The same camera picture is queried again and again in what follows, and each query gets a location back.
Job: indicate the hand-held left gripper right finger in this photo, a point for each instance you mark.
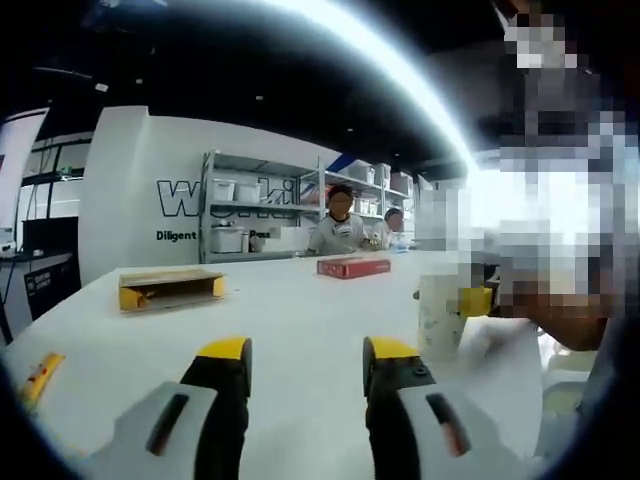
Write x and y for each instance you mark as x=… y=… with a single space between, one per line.
x=412 y=435

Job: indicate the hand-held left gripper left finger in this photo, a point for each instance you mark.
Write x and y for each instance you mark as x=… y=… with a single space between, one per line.
x=130 y=450

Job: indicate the white paper cup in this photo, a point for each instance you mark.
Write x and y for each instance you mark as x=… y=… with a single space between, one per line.
x=440 y=320

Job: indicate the yellow coffee pouch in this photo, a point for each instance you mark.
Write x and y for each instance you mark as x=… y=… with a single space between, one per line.
x=42 y=377

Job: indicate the red cardboard box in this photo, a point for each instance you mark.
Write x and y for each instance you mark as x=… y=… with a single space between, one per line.
x=350 y=268

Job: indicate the white chair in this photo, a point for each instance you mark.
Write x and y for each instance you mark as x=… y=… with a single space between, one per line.
x=565 y=395

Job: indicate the yellow pallet-shaped tray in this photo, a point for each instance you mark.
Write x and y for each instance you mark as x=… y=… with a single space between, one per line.
x=170 y=277

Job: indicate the black counter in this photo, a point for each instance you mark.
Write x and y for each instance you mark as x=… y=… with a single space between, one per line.
x=50 y=285

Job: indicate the black monitor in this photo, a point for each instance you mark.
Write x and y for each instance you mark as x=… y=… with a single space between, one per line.
x=50 y=235

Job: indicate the large white storage bin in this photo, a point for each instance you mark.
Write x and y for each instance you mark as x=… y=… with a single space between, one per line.
x=227 y=240

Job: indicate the grey metal shelf rack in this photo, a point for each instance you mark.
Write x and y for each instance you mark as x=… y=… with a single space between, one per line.
x=206 y=210

